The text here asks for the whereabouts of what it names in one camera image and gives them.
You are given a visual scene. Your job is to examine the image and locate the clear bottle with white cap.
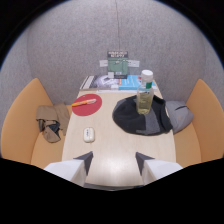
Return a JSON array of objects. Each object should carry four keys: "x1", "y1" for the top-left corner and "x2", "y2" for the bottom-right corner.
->
[{"x1": 135, "y1": 69, "x2": 155, "y2": 116}]

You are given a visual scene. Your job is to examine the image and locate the small white oval device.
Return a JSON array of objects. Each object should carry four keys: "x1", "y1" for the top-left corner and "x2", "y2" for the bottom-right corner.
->
[{"x1": 83, "y1": 126, "x2": 96, "y2": 144}]

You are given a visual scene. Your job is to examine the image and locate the tan jacket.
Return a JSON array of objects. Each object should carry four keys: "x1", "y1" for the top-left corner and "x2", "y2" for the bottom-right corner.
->
[{"x1": 35, "y1": 102, "x2": 71, "y2": 144}]

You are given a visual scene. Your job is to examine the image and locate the black and grey garment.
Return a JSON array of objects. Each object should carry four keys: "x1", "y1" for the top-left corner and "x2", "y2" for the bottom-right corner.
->
[{"x1": 112, "y1": 94, "x2": 174, "y2": 137}]

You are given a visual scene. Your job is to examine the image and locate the orange bench seat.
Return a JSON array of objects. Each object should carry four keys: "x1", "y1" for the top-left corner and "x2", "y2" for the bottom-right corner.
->
[
  {"x1": 0, "y1": 77, "x2": 73, "y2": 170},
  {"x1": 172, "y1": 78, "x2": 224, "y2": 168}
]

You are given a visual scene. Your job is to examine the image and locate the grey bag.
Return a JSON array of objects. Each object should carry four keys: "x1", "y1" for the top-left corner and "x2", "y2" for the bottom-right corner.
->
[{"x1": 164, "y1": 100, "x2": 195, "y2": 135}]

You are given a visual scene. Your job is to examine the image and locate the round red mat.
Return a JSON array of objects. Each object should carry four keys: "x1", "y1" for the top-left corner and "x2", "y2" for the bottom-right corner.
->
[{"x1": 71, "y1": 93, "x2": 103, "y2": 117}]

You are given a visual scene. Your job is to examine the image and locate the orange and yellow pen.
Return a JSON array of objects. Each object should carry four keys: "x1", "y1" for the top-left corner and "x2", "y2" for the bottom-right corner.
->
[{"x1": 71, "y1": 98, "x2": 98, "y2": 108}]

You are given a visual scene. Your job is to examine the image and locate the blue book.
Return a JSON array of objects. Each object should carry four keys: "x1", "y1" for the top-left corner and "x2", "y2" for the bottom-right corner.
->
[{"x1": 118, "y1": 74, "x2": 158, "y2": 91}]

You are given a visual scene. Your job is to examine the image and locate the black and white magazine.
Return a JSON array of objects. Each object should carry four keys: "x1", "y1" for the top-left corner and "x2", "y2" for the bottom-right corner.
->
[{"x1": 79, "y1": 74, "x2": 122, "y2": 91}]

